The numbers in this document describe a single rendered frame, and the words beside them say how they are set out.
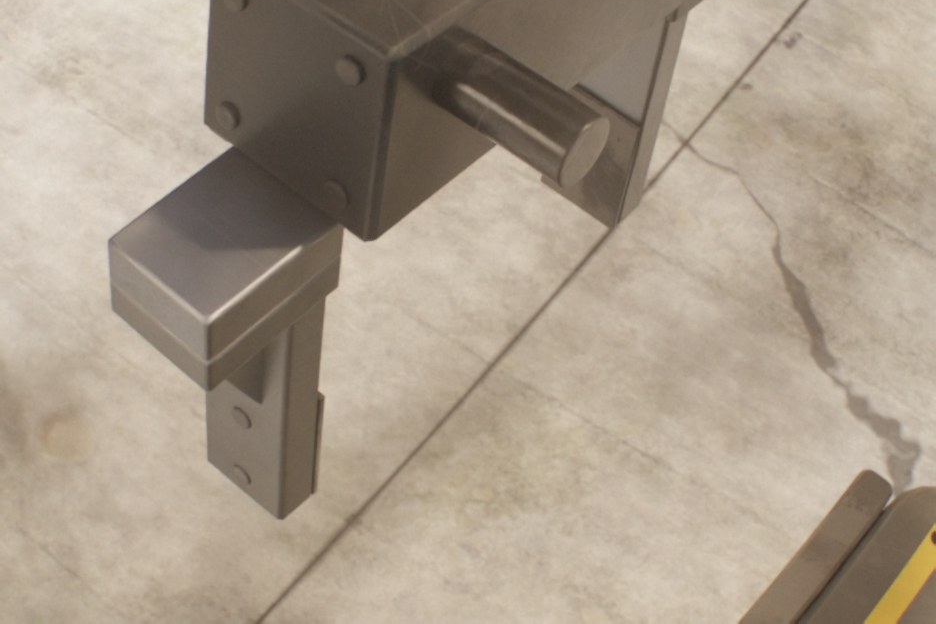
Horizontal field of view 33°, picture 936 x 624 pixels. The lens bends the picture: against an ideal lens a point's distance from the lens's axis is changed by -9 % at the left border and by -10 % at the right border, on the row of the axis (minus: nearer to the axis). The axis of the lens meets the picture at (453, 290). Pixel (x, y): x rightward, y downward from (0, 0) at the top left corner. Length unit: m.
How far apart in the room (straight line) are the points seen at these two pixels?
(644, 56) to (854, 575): 0.28
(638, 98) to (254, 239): 0.15
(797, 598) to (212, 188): 0.36
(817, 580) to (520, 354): 0.48
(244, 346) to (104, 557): 0.65
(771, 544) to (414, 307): 0.28
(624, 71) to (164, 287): 0.17
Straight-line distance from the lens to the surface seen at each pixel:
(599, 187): 0.47
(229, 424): 0.39
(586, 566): 0.99
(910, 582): 0.65
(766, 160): 1.24
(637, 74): 0.44
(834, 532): 0.65
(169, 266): 0.32
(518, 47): 0.33
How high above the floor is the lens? 0.84
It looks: 50 degrees down
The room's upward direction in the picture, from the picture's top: 10 degrees clockwise
